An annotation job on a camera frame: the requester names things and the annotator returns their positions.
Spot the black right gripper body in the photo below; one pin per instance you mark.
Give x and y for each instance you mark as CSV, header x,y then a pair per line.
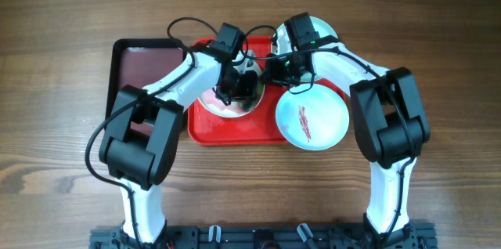
x,y
284,71

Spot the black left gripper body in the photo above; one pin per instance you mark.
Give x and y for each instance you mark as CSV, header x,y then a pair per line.
x,y
243,86

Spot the white plate with red stain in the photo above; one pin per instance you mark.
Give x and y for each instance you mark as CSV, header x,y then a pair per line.
x,y
216,106

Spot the mint green rimmed plate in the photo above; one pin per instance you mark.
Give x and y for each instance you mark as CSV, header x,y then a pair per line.
x,y
301,32

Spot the light blue stained plate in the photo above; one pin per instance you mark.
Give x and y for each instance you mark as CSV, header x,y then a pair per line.
x,y
312,117

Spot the green yellow sponge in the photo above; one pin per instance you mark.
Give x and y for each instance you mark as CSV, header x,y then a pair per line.
x,y
247,105

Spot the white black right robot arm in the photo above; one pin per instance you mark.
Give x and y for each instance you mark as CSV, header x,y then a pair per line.
x,y
390,125

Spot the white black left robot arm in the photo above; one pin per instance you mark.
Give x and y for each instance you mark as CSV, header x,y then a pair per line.
x,y
141,134

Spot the red plastic tray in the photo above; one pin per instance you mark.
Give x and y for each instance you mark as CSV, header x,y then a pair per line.
x,y
257,127

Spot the black tray with water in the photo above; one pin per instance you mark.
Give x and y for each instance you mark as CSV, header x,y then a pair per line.
x,y
140,62

